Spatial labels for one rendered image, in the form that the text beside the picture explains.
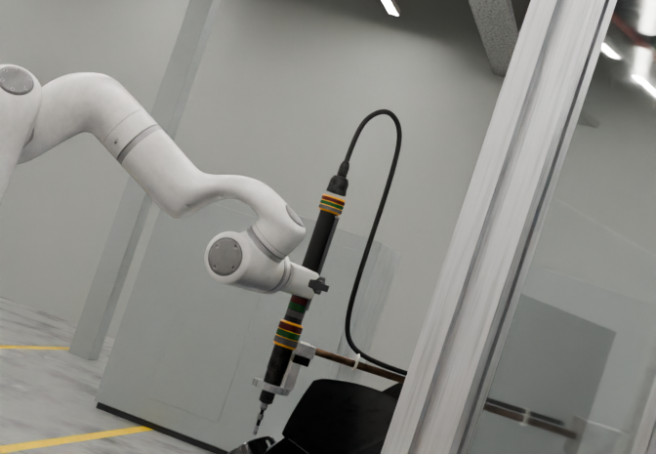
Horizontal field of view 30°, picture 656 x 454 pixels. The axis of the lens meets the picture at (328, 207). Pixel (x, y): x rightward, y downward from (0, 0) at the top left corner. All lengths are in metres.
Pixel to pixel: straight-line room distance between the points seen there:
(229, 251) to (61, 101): 0.37
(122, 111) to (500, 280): 1.34
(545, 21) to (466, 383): 0.22
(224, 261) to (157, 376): 7.85
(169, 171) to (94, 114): 0.15
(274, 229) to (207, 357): 7.71
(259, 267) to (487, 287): 1.24
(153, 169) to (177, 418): 7.79
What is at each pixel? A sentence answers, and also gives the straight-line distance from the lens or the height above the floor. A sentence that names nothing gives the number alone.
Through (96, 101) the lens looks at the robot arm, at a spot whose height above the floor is 1.73.
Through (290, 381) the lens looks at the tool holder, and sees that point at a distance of 2.22.
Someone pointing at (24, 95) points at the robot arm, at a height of 1.70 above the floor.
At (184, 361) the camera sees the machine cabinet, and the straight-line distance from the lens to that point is 9.69.
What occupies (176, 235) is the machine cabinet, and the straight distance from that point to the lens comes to 9.78.
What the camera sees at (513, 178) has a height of 1.68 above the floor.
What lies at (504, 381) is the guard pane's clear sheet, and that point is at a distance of 0.86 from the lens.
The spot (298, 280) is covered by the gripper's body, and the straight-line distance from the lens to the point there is 2.08.
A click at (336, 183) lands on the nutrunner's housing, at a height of 1.75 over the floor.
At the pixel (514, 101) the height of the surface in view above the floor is 1.73.
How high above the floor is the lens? 1.59
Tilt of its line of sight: 3 degrees up
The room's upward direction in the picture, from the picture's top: 19 degrees clockwise
